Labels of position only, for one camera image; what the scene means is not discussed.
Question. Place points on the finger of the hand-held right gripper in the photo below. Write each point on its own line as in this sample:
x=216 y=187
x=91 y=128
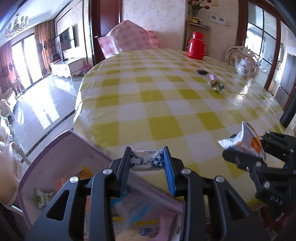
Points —
x=240 y=162
x=279 y=141

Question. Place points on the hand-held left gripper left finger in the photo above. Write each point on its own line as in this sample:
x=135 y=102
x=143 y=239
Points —
x=123 y=171

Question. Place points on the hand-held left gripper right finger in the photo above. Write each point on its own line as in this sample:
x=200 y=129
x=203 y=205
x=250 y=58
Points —
x=168 y=171

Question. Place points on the orange and white snack packet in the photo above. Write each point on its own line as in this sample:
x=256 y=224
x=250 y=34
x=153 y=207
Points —
x=245 y=139

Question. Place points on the blue and white patterned packet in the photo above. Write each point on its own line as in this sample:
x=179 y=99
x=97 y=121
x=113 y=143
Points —
x=148 y=160

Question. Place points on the cyan and grey snack packet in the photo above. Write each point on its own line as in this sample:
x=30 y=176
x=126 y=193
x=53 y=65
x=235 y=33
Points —
x=131 y=212

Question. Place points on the pink storage box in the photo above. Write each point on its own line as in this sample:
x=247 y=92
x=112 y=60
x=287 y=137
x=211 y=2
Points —
x=69 y=155

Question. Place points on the green and white snack packet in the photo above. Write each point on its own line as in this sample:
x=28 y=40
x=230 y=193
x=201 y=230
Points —
x=45 y=197

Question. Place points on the small blue wrapped candy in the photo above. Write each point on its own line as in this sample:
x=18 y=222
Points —
x=145 y=231

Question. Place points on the yellow checked tablecloth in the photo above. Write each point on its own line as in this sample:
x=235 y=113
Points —
x=148 y=97

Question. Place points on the green candy wrapper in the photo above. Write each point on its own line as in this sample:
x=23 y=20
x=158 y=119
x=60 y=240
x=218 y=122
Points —
x=217 y=85

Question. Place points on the white floral teapot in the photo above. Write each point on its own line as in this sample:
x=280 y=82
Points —
x=244 y=67

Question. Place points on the purple candy wrapper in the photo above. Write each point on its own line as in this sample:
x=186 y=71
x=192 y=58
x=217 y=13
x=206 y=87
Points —
x=212 y=77

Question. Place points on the dark candy wrapper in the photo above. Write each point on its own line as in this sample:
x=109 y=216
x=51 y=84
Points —
x=201 y=72

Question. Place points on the beige leather armchair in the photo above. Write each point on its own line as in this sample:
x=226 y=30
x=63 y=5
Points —
x=9 y=171

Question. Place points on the white television cabinet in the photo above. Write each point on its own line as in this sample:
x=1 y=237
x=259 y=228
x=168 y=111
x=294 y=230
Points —
x=69 y=67

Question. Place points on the red thermos jug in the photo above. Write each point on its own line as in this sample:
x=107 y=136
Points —
x=195 y=47

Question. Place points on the pink checked chair cover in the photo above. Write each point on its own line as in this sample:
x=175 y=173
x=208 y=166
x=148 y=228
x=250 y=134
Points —
x=129 y=37

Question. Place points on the flat screen television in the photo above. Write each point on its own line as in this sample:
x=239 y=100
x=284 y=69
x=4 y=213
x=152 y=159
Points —
x=67 y=39

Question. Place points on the brown window curtain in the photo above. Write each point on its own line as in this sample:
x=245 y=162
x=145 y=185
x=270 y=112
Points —
x=45 y=48

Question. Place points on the yellow pot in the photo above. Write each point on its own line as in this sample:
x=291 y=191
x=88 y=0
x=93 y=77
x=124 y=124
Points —
x=194 y=20

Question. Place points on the dark red wooden door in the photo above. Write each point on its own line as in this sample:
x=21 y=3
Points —
x=106 y=23

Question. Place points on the flower vase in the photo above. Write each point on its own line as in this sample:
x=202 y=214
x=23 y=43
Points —
x=201 y=4

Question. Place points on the crystal chandelier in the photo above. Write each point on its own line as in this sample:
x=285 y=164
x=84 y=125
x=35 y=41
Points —
x=16 y=26

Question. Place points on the white wall switch plate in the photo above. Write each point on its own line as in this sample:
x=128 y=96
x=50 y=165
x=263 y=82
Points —
x=217 y=19

